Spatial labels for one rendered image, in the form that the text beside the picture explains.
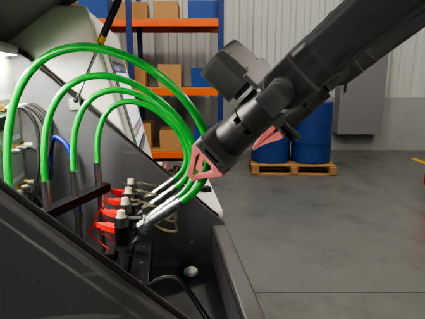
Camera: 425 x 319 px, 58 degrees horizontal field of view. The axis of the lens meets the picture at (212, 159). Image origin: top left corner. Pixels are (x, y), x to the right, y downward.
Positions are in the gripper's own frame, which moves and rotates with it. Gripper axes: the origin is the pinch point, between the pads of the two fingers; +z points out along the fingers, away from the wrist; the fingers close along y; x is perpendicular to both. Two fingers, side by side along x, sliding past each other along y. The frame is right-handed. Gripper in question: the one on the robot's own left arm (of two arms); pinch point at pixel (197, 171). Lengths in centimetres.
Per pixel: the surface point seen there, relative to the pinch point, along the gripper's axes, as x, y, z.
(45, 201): -17.2, 5.9, 30.3
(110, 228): -3.7, 4.4, 22.7
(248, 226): 67, -225, 188
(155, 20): -208, -440, 228
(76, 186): -16.9, -3.2, 31.9
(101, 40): -41, -27, 15
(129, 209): -4.3, -2.8, 23.2
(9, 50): -49, -8, 22
